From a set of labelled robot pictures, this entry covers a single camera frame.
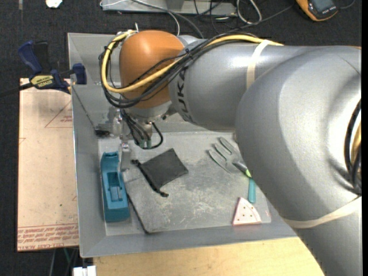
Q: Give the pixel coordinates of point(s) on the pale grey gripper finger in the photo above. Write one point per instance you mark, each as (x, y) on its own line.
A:
(119, 162)
(126, 160)

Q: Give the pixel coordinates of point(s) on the teal plastic tape dispenser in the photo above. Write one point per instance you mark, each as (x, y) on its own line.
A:
(115, 200)

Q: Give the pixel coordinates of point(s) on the grey metal bin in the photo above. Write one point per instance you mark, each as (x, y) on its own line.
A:
(178, 208)

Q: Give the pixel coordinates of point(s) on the brown cardboard board red print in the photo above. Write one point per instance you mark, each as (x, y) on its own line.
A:
(46, 168)

